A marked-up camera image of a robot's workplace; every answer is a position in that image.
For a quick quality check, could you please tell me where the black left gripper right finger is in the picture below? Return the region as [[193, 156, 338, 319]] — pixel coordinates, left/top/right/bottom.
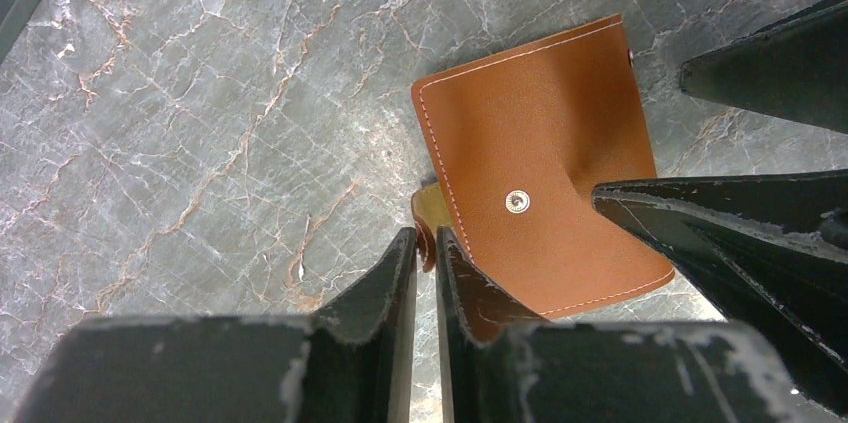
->
[[435, 227, 806, 422]]

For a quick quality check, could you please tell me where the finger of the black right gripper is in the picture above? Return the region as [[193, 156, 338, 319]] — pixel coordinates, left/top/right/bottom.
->
[[679, 0, 847, 134], [591, 170, 847, 416]]

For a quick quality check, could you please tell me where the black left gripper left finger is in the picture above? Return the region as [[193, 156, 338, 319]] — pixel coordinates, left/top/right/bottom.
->
[[15, 228, 416, 422]]

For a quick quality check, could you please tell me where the brown leather card holder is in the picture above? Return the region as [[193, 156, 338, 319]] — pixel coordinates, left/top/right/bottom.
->
[[411, 14, 675, 319]]

